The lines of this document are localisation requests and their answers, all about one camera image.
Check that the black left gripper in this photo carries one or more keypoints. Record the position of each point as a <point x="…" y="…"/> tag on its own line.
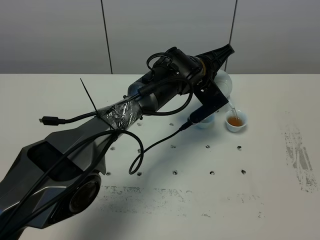
<point x="210" y="62"/>

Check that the blue porcelain teapot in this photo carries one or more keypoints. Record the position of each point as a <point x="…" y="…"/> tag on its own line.
<point x="224" y="83"/>

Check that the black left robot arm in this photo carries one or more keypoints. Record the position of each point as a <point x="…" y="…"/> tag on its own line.
<point x="60" y="176"/>

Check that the left blue porcelain teacup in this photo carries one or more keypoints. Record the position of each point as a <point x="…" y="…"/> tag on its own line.
<point x="207" y="122"/>

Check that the blue porcelain teacup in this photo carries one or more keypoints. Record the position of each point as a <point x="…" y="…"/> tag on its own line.
<point x="236" y="121"/>
<point x="207" y="122"/>

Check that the right blue porcelain teacup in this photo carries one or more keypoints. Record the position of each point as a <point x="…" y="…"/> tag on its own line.
<point x="236" y="121"/>

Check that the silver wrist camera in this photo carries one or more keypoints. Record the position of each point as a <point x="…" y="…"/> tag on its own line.
<point x="211" y="99"/>

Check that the black cable tie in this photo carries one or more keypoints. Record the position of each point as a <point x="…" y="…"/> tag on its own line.
<point x="90" y="97"/>

